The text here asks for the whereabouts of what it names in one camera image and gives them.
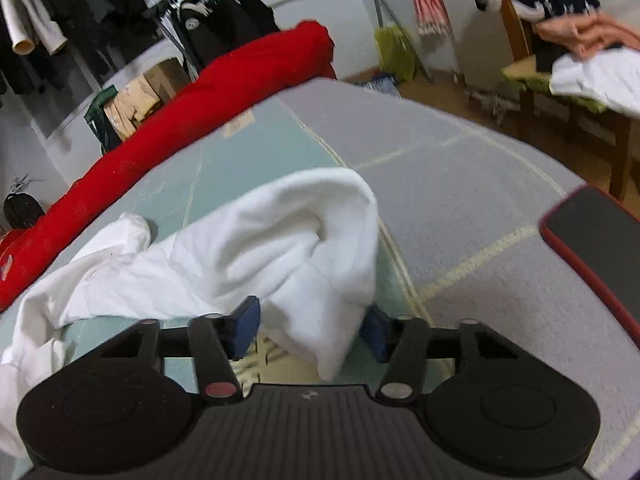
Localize cardboard box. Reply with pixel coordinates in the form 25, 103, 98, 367
145, 57, 191, 101

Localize black jacket with round logo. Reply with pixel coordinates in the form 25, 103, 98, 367
177, 0, 236, 68

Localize red quilt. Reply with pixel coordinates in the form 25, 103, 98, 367
0, 20, 337, 311

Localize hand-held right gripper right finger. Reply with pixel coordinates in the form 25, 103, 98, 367
360, 305, 538, 405

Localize phone with red case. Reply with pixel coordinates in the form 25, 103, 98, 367
539, 185, 640, 351

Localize yellow flower-print garment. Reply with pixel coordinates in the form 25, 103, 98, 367
105, 92, 141, 140

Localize white folded cloth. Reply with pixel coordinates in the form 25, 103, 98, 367
549, 47, 640, 121

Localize black backpack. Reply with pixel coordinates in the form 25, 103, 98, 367
4, 192, 46, 231

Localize white hanging garment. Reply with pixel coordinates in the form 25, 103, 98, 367
0, 0, 68, 56

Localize dark green bag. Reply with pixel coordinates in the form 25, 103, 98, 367
82, 85, 121, 153

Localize black hanging garment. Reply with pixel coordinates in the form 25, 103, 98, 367
235, 0, 281, 36

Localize dark hanging clothes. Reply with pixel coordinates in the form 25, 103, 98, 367
25, 0, 166, 91

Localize yellow-green plastic bag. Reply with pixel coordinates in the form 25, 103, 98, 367
375, 25, 417, 81

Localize white printed long-sleeve shirt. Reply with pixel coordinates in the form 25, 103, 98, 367
0, 167, 379, 461

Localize metal clothes drying rack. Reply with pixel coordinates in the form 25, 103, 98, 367
155, 0, 436, 86

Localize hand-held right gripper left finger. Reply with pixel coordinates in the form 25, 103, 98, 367
97, 295, 263, 404

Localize blue plastic basket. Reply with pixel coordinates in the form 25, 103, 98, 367
367, 74, 401, 98

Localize wooden chair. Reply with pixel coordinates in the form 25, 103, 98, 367
500, 0, 633, 201

